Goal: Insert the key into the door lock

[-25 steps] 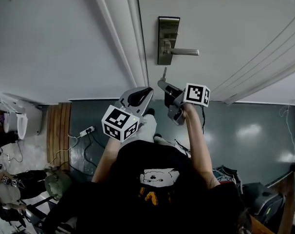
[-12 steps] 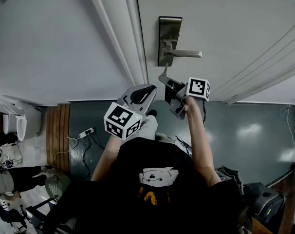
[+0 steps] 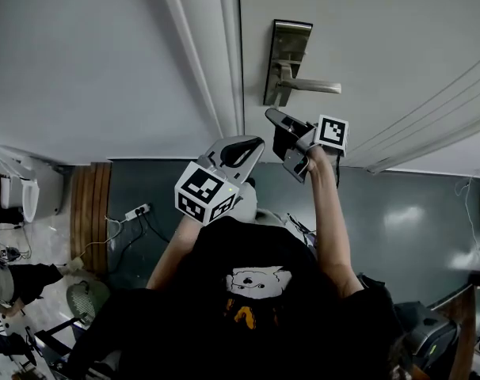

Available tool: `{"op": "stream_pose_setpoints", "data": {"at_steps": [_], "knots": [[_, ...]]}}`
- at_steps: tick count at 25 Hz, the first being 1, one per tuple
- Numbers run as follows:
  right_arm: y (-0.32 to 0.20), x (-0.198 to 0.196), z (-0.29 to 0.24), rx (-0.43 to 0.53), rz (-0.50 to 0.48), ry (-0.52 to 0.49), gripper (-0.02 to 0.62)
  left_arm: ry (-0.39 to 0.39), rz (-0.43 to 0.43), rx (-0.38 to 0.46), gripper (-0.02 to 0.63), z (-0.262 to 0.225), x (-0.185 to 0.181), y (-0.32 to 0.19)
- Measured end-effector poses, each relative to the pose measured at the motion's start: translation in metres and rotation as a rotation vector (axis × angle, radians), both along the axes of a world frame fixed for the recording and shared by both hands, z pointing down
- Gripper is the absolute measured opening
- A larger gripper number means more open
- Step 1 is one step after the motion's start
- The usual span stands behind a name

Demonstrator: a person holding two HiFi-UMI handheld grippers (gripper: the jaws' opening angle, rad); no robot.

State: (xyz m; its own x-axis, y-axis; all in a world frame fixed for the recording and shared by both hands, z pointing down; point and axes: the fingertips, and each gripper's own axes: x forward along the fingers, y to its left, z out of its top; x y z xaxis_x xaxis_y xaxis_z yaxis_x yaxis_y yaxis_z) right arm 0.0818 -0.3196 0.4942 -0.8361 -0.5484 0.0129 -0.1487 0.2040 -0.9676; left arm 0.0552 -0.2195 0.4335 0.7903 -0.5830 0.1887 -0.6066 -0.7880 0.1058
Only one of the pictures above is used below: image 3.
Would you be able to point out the person's black printed t-shirt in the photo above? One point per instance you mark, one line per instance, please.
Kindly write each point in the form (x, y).
(184, 331)

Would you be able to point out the person's left forearm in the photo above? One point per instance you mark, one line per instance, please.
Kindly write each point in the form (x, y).
(172, 251)

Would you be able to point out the white power strip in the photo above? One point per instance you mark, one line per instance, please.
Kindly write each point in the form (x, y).
(138, 211)

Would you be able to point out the white door frame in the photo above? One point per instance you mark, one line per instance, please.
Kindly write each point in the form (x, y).
(208, 34)

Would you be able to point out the brown wooden threshold panel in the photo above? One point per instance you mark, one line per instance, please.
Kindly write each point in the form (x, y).
(90, 216)

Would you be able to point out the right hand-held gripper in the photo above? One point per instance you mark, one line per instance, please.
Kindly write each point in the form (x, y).
(330, 135)

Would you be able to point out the brown wooden table leg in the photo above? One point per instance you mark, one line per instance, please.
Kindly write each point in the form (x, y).
(463, 331)

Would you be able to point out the black metal stand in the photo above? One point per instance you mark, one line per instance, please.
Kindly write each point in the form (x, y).
(52, 340)

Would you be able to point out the person's right forearm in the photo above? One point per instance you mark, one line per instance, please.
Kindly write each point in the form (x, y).
(331, 228)

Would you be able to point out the white door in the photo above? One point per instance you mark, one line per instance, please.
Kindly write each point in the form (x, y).
(382, 34)

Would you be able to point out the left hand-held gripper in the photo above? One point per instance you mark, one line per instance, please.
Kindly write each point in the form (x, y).
(202, 194)

